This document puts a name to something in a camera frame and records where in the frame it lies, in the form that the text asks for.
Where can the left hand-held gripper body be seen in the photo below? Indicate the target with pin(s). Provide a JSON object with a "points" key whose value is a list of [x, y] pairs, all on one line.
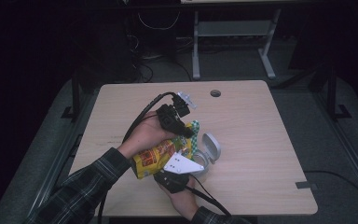
{"points": [[167, 116]]}

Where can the yellow seasoning refill pouch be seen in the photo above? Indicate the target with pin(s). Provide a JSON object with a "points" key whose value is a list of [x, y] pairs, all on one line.
{"points": [[152, 158]]}

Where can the black metal stand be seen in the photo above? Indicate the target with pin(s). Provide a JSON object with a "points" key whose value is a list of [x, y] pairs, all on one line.
{"points": [[332, 93], [75, 93]]}

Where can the aluminium rail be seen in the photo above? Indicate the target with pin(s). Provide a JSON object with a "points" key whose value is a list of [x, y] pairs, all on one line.
{"points": [[348, 152], [56, 168]]}

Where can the white metal desk frame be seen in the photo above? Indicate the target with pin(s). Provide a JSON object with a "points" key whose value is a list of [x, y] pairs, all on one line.
{"points": [[230, 28]]}

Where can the person's right hand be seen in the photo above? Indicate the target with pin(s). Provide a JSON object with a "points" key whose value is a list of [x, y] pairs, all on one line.
{"points": [[185, 202]]}

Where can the person's left hand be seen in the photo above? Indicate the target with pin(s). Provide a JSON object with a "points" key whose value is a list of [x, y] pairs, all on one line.
{"points": [[144, 135]]}

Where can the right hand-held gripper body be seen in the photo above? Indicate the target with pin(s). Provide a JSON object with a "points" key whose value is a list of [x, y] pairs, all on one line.
{"points": [[180, 165]]}

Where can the grey tape piece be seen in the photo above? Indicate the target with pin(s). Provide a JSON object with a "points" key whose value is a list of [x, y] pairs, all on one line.
{"points": [[306, 185]]}

